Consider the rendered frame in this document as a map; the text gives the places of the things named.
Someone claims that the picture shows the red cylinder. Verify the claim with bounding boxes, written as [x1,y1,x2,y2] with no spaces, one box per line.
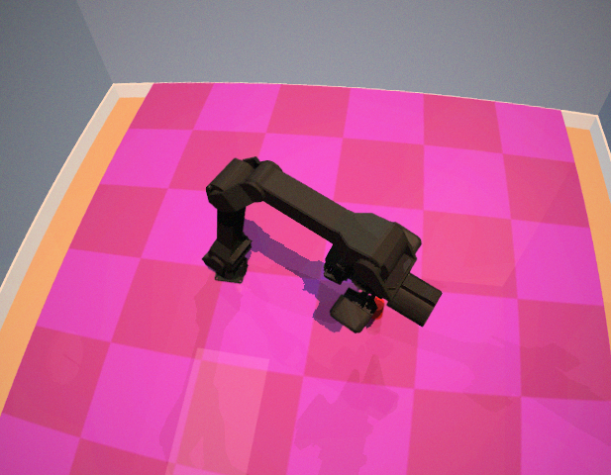
[372,297,385,320]

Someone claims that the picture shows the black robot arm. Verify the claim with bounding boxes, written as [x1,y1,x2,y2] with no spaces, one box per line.
[202,156,443,327]

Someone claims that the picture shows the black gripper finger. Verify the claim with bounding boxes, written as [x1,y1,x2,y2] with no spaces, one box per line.
[344,288,378,316]

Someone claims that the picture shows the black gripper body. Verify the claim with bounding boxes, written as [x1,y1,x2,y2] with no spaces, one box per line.
[330,222,422,333]

